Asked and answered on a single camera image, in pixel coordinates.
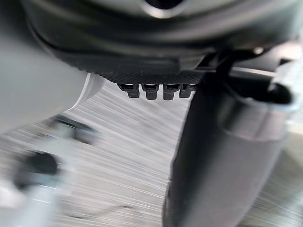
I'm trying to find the silver robot leg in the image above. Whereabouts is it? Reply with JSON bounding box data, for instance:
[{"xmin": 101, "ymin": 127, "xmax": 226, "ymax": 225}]
[{"xmin": 0, "ymin": 0, "xmax": 103, "ymax": 134}]

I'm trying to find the dark robot foot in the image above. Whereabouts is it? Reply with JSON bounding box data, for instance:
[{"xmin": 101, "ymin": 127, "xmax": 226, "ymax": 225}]
[{"xmin": 11, "ymin": 148, "xmax": 59, "ymax": 191}]

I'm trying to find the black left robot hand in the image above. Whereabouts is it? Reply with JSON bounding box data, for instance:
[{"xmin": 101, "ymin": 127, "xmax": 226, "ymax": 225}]
[{"xmin": 20, "ymin": 0, "xmax": 303, "ymax": 227}]

